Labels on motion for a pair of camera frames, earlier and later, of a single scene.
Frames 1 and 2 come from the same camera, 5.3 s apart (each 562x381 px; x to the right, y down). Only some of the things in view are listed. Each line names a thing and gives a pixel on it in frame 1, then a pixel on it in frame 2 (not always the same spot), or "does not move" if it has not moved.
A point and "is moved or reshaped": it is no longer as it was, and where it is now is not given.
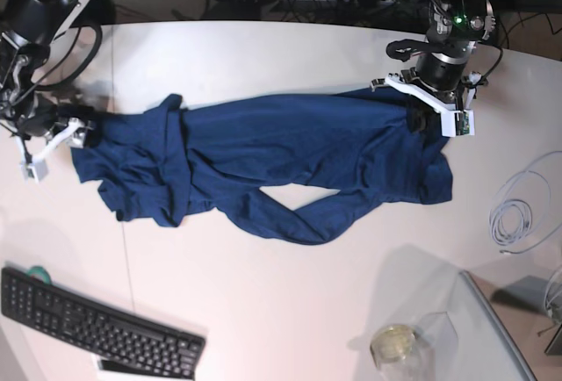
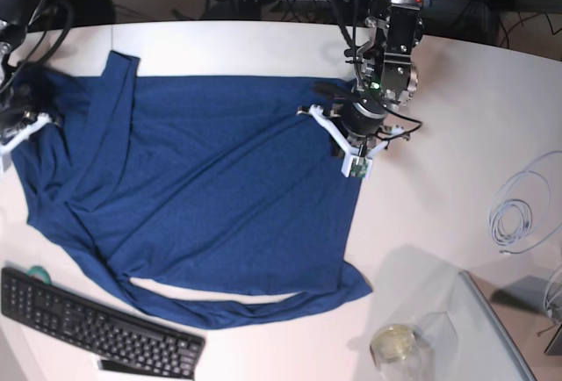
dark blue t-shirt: (312, 168) is moved or reshaped
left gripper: (44, 115) to (17, 101)
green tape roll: (39, 273) does not move
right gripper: (438, 73) to (358, 121)
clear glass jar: (392, 343) does not move
